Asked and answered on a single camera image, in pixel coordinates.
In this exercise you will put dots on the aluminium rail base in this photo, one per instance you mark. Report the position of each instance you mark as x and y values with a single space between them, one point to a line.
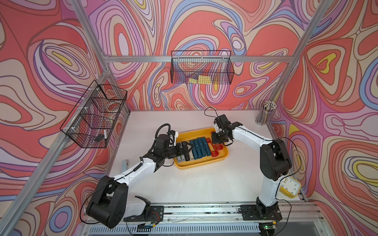
225 219

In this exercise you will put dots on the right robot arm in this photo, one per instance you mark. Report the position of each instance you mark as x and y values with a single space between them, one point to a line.
274 160

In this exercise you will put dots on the black wire basket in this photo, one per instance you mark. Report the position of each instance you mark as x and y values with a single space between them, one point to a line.
186 64
91 122

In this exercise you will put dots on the teal pruning pliers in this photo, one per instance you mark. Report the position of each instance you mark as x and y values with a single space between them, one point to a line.
194 151

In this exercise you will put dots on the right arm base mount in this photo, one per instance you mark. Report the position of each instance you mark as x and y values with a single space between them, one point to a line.
259 211

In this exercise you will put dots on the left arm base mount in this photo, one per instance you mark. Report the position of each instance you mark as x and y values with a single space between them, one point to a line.
139 209

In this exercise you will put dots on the yellow dial object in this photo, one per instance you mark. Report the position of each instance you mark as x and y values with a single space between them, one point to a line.
290 187

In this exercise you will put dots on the beige pruning pliers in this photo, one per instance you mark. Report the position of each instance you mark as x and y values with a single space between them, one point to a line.
191 155

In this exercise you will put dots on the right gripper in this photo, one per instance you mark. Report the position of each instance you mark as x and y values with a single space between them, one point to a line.
215 140

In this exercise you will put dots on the red pruning pliers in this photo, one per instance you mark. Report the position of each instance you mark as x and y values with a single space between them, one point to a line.
213 150
219 147

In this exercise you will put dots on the black wire basket left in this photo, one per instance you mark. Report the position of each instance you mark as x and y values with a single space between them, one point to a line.
91 122

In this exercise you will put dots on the yellow storage tray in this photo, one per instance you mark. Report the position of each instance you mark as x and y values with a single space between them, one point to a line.
191 135

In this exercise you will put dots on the black wire basket back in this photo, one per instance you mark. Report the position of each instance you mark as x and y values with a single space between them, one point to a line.
186 64

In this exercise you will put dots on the aluminium frame post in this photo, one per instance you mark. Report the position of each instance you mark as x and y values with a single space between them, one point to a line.
107 75

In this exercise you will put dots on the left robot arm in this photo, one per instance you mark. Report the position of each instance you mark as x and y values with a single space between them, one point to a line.
109 203

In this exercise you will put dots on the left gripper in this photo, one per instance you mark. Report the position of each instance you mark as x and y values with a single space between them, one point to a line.
184 148

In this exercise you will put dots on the yellow sticky notes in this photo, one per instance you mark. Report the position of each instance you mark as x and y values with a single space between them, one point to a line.
201 80

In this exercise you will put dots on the cup of metal rods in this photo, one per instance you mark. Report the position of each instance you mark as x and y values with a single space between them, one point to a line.
266 112

